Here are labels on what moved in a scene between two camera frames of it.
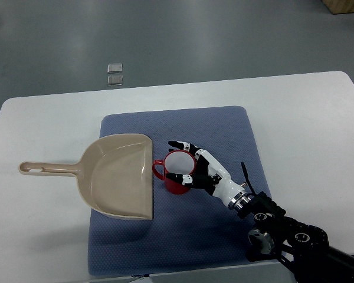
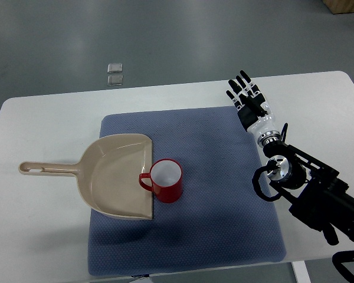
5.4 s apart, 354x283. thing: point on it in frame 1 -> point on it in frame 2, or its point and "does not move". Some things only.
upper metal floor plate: x=115 y=68 does not move
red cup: x=181 y=162 -> x=166 y=179
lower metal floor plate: x=115 y=80 does not move
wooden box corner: x=342 y=6 does not move
